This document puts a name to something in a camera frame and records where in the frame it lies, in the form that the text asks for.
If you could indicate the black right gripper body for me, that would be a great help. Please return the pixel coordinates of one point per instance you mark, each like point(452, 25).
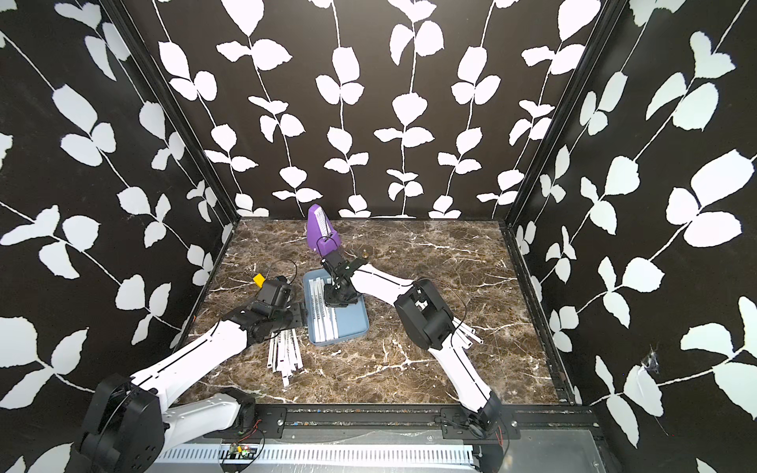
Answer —
point(334, 297)

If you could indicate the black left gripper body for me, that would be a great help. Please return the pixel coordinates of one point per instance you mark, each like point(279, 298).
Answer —
point(291, 317)

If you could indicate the blue plastic storage box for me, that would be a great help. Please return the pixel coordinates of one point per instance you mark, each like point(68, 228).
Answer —
point(353, 321)

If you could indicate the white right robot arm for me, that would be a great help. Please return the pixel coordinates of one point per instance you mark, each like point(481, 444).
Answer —
point(428, 322)

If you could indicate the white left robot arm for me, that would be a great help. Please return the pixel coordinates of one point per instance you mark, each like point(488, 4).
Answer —
point(131, 420)

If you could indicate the yellow block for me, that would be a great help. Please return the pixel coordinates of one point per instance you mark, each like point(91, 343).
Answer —
point(258, 279)

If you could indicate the purple metronome-like object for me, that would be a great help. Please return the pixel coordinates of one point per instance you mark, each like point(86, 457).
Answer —
point(322, 237)

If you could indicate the small green circuit board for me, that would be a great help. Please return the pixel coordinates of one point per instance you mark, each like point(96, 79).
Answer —
point(242, 452)

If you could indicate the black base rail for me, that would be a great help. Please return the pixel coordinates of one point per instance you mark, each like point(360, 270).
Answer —
point(511, 421)

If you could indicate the white slotted cable duct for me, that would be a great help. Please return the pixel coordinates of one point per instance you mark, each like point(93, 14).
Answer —
point(328, 455)

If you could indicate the black left corner post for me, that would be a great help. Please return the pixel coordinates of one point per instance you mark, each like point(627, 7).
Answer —
point(157, 83)

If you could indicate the black corner frame post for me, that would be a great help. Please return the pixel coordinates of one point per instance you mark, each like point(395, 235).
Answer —
point(608, 17)

